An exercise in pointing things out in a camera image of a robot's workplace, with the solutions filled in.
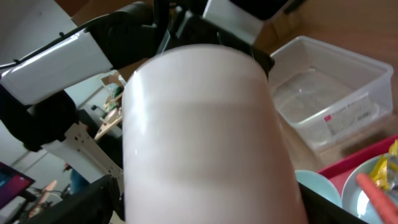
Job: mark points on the yellow snack wrapper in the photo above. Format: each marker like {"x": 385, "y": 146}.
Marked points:
{"x": 384, "y": 173}

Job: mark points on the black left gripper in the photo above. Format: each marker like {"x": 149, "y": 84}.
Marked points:
{"x": 187, "y": 28}

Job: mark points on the clear plastic bin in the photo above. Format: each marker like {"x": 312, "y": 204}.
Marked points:
{"x": 327, "y": 93}

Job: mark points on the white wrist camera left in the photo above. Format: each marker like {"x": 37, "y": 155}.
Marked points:
{"x": 245, "y": 18}

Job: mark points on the light blue bowl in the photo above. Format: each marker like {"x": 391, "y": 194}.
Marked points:
{"x": 319, "y": 184}

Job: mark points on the pink cup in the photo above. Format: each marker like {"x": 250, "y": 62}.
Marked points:
{"x": 202, "y": 142}

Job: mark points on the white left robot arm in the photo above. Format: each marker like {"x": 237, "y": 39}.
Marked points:
{"x": 35, "y": 107}

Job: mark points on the orange carrot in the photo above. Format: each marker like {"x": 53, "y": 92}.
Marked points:
{"x": 385, "y": 207}

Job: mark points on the light blue plate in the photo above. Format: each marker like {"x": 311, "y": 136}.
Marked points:
{"x": 354, "y": 199}

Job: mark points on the monitor screen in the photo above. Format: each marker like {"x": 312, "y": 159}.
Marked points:
{"x": 12, "y": 184}

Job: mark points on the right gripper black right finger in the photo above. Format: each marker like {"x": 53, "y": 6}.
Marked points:
{"x": 321, "y": 211}

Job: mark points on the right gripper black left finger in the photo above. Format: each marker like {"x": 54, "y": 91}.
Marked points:
{"x": 96, "y": 203}

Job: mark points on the red tray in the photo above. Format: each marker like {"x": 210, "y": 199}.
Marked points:
{"x": 339, "y": 172}

